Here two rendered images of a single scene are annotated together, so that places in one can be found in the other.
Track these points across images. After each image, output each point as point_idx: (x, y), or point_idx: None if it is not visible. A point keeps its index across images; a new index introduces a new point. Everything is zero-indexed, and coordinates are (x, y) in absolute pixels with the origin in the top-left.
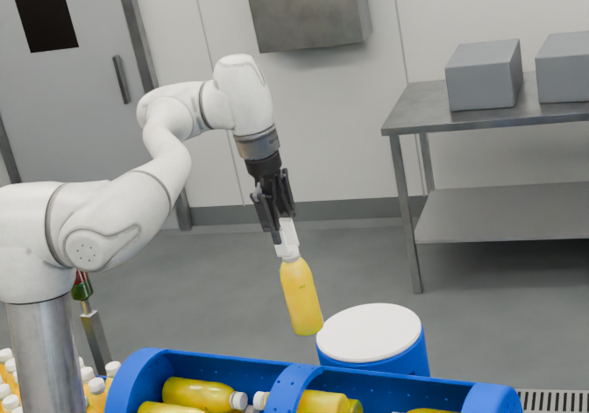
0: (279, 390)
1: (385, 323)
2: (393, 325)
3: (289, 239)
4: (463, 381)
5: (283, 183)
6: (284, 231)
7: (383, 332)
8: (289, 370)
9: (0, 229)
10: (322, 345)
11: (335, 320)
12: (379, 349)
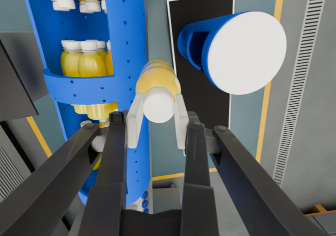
0: (64, 85)
1: (254, 67)
2: (251, 74)
3: (175, 108)
4: (127, 187)
5: (254, 226)
6: (177, 110)
7: (242, 70)
8: (91, 84)
9: None
10: (226, 26)
11: (264, 22)
12: (221, 75)
